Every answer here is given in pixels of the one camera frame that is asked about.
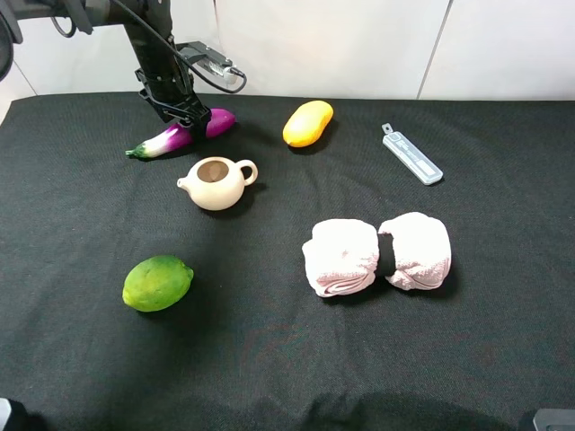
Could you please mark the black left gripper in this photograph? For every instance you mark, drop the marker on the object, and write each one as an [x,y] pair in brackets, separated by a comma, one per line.
[172,97]

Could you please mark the purple toy eggplant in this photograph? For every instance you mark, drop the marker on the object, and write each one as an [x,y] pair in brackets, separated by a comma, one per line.
[177,136]

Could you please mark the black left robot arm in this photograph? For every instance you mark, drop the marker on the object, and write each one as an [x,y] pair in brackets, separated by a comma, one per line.
[163,71]

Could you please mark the beige ceramic teapot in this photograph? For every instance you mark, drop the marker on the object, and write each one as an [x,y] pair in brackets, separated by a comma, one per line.
[217,183]

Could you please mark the yellow mango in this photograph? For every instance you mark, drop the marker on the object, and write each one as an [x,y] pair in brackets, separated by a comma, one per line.
[307,123]

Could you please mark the green lime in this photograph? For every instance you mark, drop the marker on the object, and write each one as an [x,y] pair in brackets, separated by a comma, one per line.
[156,283]

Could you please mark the black table cloth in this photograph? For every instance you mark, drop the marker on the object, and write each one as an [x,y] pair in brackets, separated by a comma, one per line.
[250,346]

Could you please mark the pink rolled towel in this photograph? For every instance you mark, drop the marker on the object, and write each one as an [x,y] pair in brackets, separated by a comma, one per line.
[341,256]

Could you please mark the black band on towel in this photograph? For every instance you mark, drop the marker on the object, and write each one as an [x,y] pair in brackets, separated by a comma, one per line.
[386,265]

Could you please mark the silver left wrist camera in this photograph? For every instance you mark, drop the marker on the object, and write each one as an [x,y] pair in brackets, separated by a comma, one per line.
[209,59]

